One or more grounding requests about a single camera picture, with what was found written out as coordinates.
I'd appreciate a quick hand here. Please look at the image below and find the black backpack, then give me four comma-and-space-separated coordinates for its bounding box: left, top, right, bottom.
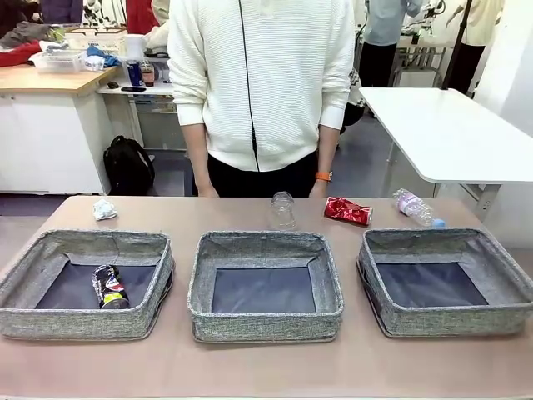
102, 134, 156, 197

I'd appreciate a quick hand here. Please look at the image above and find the black tripod pole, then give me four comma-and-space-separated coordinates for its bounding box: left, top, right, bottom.
441, 0, 474, 91

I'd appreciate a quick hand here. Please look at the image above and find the dark grey cloth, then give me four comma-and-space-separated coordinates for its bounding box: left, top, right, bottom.
0, 20, 53, 49

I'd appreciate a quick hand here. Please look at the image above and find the person's left hand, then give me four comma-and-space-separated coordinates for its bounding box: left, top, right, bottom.
310, 179, 332, 199

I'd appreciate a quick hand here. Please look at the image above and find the white table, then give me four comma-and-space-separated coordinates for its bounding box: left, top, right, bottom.
358, 86, 533, 222

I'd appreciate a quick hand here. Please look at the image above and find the white desk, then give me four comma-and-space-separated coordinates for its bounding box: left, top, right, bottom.
96, 81, 187, 151

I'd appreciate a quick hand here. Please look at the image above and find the white cylindrical container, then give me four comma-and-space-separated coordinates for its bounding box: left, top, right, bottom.
123, 33, 147, 59

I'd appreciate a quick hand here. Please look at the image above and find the white paper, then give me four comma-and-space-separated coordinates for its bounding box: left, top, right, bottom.
92, 198, 119, 222

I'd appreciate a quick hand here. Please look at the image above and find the person in light blue shirt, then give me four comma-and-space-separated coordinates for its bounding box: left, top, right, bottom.
358, 0, 424, 88

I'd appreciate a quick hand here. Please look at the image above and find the person's left forearm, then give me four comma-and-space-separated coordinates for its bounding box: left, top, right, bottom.
318, 124, 341, 176

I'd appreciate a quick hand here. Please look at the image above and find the blue cloth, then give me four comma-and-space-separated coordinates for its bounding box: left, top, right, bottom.
85, 45, 122, 70

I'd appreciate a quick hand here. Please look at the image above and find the person in purple top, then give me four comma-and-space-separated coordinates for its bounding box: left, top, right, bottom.
39, 0, 84, 24

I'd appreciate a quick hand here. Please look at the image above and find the thin black cord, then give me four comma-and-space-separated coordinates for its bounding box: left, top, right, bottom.
237, 0, 262, 173

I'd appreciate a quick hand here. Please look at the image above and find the white counter with wooden top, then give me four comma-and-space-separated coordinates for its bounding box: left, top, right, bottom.
0, 64, 122, 196

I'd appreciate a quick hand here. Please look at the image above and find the white plastic bag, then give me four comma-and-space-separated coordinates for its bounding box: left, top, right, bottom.
145, 24, 171, 51

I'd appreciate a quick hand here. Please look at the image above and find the crushed dark Pepsi can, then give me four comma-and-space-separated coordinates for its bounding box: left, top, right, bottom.
91, 263, 131, 310

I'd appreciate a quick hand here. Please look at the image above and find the cola bottle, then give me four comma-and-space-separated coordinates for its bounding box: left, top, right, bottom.
140, 59, 156, 88

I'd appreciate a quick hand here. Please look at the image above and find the red cloth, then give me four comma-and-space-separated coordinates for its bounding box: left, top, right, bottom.
0, 40, 42, 68

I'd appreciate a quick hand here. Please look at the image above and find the person in red top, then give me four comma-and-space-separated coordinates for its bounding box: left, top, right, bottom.
124, 0, 162, 37

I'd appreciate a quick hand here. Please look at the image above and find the clear plastic cup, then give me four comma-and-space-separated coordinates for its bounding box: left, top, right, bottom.
270, 190, 299, 231

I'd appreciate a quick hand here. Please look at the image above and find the person in cream jacket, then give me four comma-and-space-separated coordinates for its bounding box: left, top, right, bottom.
447, 0, 507, 95

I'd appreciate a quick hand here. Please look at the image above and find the grey fabric basket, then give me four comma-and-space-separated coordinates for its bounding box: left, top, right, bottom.
187, 231, 346, 344
356, 227, 533, 338
0, 228, 176, 342

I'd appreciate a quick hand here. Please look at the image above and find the person in white sweater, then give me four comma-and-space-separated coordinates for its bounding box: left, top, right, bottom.
166, 0, 357, 199

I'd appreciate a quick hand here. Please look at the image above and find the clear plastic water bottle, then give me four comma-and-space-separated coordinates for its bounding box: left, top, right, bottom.
392, 187, 447, 229

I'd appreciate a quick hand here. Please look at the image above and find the person's right forearm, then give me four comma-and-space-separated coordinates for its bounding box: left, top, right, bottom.
179, 122, 212, 191

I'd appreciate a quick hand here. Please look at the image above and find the crushed red drink can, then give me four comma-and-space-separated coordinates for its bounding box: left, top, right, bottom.
323, 196, 375, 228

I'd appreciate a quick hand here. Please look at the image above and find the blue bottle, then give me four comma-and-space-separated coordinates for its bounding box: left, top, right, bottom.
126, 59, 142, 88

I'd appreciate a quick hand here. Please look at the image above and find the white box with brown rim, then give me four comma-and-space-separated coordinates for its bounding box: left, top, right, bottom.
64, 27, 128, 55

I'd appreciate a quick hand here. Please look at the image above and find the white plastic crate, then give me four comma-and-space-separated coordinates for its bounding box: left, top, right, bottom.
29, 49, 87, 75

